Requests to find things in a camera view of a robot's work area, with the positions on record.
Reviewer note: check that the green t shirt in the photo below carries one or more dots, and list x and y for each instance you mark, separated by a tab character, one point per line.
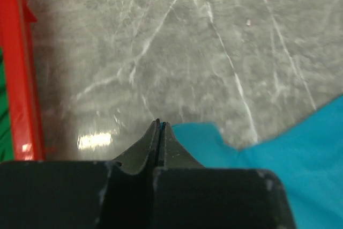
5	129

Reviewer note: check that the red plastic bin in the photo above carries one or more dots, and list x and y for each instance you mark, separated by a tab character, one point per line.
20	75

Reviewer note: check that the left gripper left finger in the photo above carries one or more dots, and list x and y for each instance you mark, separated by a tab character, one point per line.
136	157

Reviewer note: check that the teal t shirt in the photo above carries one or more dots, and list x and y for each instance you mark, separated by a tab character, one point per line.
307	158

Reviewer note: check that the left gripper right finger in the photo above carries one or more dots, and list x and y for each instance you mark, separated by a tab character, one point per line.
170	152

